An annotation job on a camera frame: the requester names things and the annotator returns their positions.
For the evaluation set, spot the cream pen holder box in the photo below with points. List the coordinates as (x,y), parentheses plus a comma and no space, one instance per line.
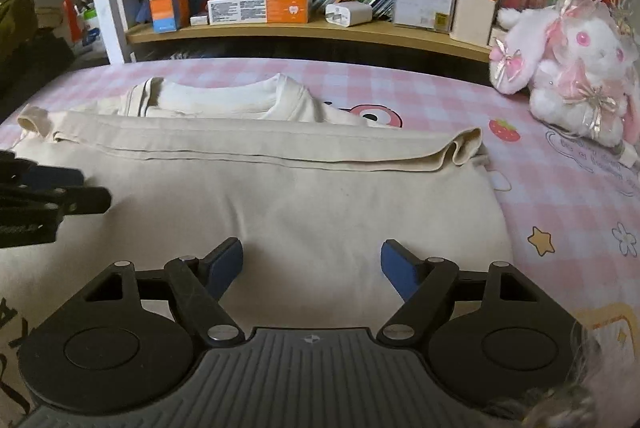
(473,21)

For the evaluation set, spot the pink checkered tablecloth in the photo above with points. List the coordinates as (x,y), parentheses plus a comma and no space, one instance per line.
(572,211)

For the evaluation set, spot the cream white t-shirt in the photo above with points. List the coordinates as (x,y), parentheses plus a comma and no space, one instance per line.
(311,192)

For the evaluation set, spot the wooden shelf board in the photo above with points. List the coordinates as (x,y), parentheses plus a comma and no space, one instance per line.
(379,33)

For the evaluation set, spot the white green lidded jar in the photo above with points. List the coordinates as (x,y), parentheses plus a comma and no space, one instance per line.
(93,36)

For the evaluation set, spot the clear cd case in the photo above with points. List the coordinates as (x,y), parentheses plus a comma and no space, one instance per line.
(435,15)

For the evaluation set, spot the olive brown garment pile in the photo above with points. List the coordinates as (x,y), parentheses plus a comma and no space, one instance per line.
(28,51)

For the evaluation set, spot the small white tag box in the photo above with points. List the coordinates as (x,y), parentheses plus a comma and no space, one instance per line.
(199,20)

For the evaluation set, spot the flat white orange box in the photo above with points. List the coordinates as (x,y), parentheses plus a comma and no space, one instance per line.
(258,11)

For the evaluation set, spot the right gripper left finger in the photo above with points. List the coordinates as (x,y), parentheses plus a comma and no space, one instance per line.
(197,286)

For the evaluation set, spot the white charger plug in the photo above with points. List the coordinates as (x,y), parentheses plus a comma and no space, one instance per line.
(348,13)

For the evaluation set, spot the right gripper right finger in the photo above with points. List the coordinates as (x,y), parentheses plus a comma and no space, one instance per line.
(424,287)

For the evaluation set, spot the pink white plush bunny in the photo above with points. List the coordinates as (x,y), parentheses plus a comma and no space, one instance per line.
(577,59)

